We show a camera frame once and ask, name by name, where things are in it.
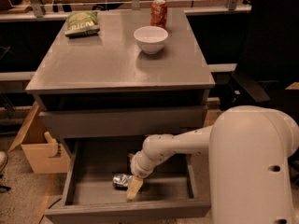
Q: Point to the orange soda can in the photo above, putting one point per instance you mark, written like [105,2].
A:
[158,13]

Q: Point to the green chip bag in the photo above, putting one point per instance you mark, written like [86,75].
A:
[82,24]

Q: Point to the open grey middle drawer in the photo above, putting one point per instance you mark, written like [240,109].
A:
[90,196]

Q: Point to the white shoe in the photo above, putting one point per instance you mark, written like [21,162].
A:
[3,160]

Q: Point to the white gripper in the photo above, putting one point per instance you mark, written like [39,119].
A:
[137,168]

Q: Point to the light wooden box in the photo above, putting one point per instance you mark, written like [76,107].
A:
[44,153]

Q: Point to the grey top drawer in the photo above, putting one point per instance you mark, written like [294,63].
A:
[123,122]

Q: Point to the white ceramic bowl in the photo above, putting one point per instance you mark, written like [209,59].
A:
[150,39]

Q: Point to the black office chair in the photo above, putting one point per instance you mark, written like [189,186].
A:
[269,59]

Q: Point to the grey drawer cabinet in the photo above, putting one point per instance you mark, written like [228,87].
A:
[109,71]

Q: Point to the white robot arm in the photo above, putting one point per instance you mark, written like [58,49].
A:
[248,149]

